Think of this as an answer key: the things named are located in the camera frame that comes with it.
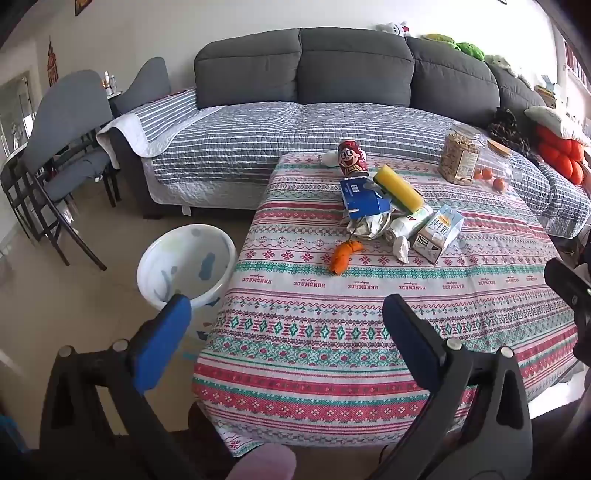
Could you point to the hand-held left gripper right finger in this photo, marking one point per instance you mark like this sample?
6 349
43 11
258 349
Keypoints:
411 341

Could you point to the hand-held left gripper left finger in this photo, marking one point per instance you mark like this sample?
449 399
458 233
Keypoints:
161 341

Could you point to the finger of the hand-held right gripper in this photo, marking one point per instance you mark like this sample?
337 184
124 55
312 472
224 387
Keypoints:
568 281

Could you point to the white plastic basin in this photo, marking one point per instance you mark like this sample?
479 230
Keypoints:
184 258

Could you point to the white tissue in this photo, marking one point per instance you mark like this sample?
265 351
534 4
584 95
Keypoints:
401 249

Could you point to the orange wrapper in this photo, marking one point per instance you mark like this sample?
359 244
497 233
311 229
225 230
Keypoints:
342 258

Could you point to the white drink carton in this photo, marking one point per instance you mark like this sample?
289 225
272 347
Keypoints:
436 235

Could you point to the white green packet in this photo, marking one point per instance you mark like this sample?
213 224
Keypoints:
408 224

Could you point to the patterned red green tablecloth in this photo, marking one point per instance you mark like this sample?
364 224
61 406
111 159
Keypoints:
323 323

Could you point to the silver foil wrapper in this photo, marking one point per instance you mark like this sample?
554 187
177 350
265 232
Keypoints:
367 227

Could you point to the orange cushion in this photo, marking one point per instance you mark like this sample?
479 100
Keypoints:
561 154

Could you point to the clear jar with wooden lid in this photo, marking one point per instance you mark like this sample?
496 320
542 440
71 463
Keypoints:
501 154

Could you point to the blue white carton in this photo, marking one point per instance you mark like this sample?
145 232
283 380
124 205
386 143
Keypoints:
362 201

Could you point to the grey pillow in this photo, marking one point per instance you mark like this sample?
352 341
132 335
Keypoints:
554 122

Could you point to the dark patterned cloth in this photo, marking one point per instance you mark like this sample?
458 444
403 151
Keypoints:
508 127

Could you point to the clear jar of nuts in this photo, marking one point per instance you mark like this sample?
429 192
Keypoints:
457 152

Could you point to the red drink can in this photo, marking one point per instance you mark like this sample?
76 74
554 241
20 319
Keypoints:
353 159

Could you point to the stack of books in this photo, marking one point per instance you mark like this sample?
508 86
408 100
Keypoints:
547 90

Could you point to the striped grey sofa cover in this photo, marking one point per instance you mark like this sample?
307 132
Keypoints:
240 143

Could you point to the grey green plush toy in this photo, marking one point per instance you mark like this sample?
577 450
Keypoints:
498 62

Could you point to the grey fabric sofa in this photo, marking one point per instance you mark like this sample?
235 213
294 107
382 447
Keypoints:
355 60

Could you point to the white plush toy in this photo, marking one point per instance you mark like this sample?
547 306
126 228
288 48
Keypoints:
392 28

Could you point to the black chair frame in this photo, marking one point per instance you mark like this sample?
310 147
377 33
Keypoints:
14 184

